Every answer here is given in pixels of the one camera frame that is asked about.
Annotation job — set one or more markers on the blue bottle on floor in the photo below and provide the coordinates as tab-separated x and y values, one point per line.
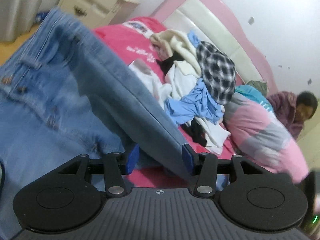
40	16

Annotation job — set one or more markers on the grey curtain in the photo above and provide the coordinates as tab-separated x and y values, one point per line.
17	17

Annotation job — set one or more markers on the cream knit sweater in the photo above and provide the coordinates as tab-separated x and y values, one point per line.
170	41

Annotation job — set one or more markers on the light blue shirt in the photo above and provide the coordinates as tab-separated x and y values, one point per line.
198	103

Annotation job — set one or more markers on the teal printed cloth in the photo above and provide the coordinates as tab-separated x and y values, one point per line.
255	95

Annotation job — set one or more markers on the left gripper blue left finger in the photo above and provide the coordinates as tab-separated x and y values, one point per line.
117	165

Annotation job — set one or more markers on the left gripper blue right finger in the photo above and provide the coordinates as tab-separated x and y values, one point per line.
203	166

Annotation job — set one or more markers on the person in purple jacket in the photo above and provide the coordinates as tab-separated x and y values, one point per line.
293	110

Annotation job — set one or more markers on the pink grey floral duvet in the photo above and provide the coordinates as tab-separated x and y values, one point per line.
261	137

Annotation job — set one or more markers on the pink cream bed headboard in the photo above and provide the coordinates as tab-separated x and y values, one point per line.
214	22

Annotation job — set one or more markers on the blue denim jeans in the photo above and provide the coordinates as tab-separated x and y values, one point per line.
65	93

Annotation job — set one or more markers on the black white plaid shirt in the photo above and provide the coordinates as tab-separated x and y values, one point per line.
218	72

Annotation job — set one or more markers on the cream bedside nightstand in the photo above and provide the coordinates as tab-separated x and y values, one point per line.
98	13

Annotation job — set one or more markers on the black garment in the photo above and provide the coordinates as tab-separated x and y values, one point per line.
180	78

